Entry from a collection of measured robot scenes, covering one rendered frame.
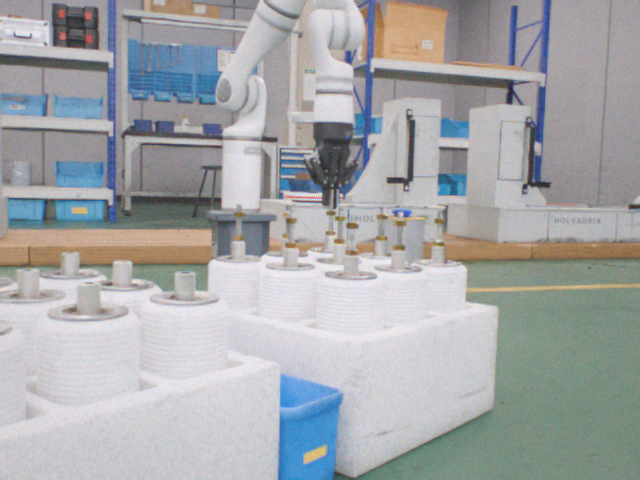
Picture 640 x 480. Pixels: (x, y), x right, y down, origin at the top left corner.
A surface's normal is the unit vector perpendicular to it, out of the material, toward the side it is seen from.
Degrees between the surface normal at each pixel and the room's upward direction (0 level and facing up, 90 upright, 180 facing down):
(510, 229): 90
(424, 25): 101
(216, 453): 90
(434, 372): 90
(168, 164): 90
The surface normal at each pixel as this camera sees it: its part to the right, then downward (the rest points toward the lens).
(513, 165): 0.32, 0.10
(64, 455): 0.76, 0.08
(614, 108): -0.95, 0.00
